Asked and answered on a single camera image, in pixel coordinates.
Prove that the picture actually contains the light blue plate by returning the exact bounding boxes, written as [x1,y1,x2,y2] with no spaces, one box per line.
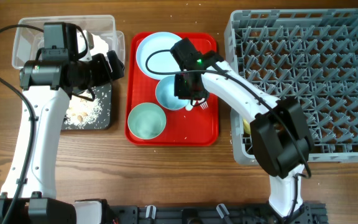
[136,32,181,80]

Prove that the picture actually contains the grey dishwasher rack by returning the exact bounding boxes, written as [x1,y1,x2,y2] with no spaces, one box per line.
[224,9,358,163]

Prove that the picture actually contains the yellow plastic cup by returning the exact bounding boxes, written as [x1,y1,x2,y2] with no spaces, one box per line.
[242,119,251,134]

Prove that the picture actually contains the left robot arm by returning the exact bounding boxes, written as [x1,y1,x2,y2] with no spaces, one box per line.
[0,22,125,223]

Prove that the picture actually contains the light blue bowl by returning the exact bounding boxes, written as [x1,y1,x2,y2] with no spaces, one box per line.
[155,75,189,111]

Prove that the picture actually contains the white plastic spoon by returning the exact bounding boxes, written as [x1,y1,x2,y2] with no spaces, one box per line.
[185,103,193,111]

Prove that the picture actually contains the red serving tray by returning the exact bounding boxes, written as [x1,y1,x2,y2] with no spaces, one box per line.
[124,32,219,147]

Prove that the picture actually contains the white napkin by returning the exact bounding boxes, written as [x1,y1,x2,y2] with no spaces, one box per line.
[84,30,109,60]

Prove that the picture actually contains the clear plastic bin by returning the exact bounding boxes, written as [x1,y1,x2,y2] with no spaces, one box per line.
[12,15,126,70]

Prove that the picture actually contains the rice and food leftovers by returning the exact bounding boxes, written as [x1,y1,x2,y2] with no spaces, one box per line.
[63,88,111,128]

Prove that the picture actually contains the white plastic fork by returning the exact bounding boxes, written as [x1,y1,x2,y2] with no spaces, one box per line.
[198,100,208,110]

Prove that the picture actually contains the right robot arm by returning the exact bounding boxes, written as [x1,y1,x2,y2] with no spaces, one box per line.
[169,38,314,223]

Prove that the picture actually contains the black plastic tray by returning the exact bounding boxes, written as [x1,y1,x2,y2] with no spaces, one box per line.
[61,82,114,131]

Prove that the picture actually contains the green bowl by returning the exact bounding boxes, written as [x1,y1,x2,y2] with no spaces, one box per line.
[127,103,167,140]

